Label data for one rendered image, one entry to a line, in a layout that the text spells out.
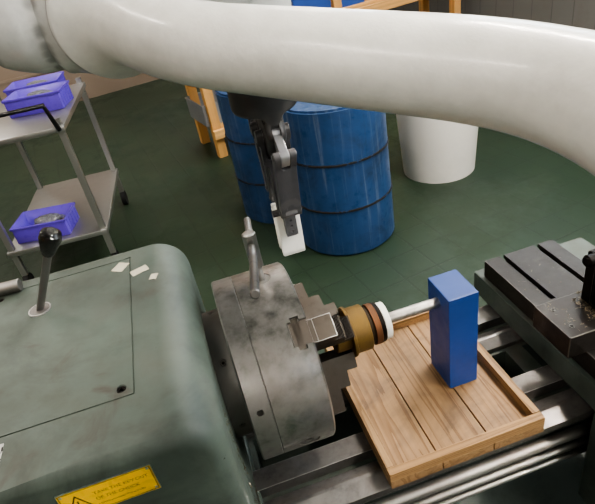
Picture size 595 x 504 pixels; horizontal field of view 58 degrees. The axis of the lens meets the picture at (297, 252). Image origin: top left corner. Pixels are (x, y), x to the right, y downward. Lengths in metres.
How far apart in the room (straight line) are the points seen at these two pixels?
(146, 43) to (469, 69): 0.20
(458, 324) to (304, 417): 0.35
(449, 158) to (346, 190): 1.02
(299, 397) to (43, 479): 0.35
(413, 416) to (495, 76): 0.85
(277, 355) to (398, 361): 0.44
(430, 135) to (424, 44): 3.27
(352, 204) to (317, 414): 2.15
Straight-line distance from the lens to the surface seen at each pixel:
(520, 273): 1.32
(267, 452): 0.90
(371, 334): 0.95
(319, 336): 0.83
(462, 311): 1.01
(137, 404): 0.72
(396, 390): 1.14
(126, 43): 0.39
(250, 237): 0.83
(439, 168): 3.70
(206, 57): 0.35
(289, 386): 0.81
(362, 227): 3.00
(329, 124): 2.72
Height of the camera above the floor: 1.74
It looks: 33 degrees down
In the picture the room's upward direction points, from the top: 11 degrees counter-clockwise
